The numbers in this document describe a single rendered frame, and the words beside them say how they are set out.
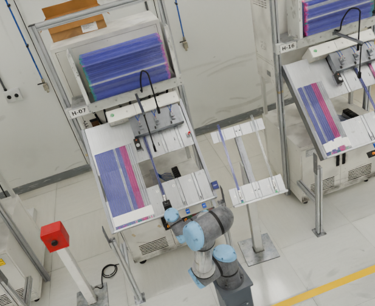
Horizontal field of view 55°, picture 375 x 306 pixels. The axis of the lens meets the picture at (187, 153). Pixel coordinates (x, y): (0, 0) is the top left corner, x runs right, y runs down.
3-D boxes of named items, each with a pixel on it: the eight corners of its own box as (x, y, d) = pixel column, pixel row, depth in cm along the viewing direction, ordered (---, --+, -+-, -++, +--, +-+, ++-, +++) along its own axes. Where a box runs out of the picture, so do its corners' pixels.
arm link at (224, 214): (235, 197, 156) (202, 206, 202) (214, 209, 152) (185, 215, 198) (248, 221, 155) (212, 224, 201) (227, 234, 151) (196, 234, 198)
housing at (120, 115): (180, 108, 253) (180, 100, 240) (112, 130, 248) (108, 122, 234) (176, 98, 255) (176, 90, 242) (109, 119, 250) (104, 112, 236)
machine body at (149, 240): (219, 238, 297) (205, 181, 263) (137, 269, 289) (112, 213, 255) (196, 192, 351) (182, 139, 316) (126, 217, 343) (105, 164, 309)
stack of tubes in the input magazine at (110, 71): (171, 78, 232) (161, 36, 217) (94, 101, 226) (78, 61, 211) (167, 71, 242) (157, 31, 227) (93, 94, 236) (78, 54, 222)
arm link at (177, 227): (199, 232, 190) (188, 214, 192) (181, 244, 186) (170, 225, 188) (196, 235, 197) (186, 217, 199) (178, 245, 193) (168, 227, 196)
